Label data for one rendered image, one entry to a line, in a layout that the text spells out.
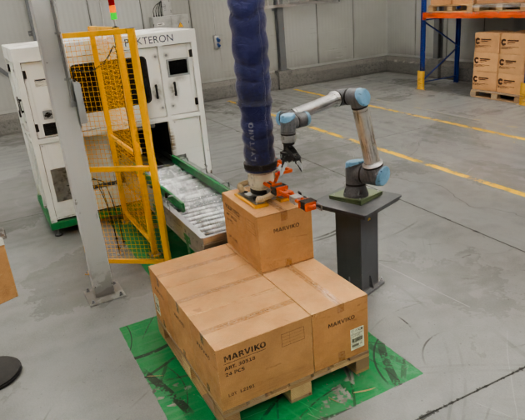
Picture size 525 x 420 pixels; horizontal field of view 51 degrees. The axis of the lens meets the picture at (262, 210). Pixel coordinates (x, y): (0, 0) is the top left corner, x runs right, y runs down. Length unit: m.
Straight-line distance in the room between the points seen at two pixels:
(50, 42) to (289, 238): 2.17
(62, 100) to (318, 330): 2.47
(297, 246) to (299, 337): 0.74
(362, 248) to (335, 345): 1.09
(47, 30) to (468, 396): 3.62
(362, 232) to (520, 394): 1.51
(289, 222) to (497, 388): 1.58
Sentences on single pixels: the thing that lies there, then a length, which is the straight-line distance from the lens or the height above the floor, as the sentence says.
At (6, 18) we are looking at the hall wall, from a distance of 12.48.
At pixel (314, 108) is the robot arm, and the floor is 1.54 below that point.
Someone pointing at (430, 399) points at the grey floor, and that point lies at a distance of 3.51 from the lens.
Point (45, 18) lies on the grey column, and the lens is 4.32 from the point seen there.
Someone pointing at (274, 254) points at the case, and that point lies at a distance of 3.65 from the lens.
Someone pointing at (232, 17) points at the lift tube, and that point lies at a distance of 3.53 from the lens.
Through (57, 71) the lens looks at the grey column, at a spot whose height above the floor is 1.86.
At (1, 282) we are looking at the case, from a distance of 3.75.
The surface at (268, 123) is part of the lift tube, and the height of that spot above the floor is 1.47.
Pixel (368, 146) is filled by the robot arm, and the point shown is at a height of 1.21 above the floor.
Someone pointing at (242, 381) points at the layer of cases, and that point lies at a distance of 3.18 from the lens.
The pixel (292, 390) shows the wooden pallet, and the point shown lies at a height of 0.09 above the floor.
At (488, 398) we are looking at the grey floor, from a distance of 3.58.
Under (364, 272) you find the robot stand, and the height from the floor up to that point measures 0.18.
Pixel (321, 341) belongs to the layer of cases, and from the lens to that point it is 3.33.
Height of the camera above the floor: 2.26
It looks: 21 degrees down
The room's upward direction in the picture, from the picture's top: 5 degrees counter-clockwise
